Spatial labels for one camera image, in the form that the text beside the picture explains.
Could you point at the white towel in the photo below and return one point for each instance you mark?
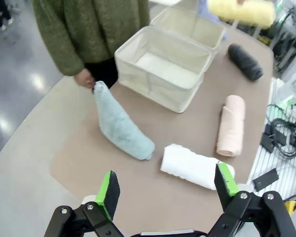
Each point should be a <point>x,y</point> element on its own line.
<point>187,165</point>

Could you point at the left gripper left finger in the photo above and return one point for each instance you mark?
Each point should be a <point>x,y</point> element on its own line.
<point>108,195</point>

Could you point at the person torso green knit sweater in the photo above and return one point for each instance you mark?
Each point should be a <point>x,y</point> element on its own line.
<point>103,24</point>

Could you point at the yellow towel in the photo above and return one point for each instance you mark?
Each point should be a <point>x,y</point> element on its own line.
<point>244,12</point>

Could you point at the person's right hand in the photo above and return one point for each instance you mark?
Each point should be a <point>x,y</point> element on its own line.
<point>84,78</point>

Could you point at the dark grey rolled towel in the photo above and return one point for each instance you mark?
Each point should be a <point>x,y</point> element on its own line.
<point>245,61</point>

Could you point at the pink rolled towel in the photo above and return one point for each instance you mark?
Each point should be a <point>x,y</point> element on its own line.
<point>232,126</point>

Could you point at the black flat box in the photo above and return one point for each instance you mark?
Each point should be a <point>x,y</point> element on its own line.
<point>265,180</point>

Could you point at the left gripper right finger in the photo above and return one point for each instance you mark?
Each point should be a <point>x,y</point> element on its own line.
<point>227,187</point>

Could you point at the black power adapter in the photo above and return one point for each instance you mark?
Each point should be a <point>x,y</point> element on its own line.
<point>267,138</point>

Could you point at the light blue towel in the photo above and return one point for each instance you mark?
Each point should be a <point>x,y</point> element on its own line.
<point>118,123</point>

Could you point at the beige fabric storage box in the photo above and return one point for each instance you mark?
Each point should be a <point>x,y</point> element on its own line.
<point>138,74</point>
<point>187,24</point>

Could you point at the person's right forearm green sleeve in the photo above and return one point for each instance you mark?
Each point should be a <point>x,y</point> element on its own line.
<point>64,49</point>

